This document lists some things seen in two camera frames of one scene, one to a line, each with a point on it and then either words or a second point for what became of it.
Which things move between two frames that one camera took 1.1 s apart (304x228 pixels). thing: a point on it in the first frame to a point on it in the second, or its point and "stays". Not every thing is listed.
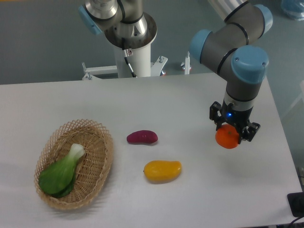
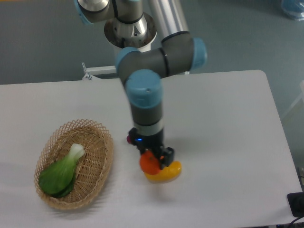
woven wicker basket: (92, 168) stays
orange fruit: (227, 136) to (149, 163)
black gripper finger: (249, 131) to (166, 157)
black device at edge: (296, 201) stays
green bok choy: (57, 180) stays
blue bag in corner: (294, 8) stays
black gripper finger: (213, 115) to (142, 148)
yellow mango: (161, 171) stays
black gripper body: (239, 118) to (153, 142)
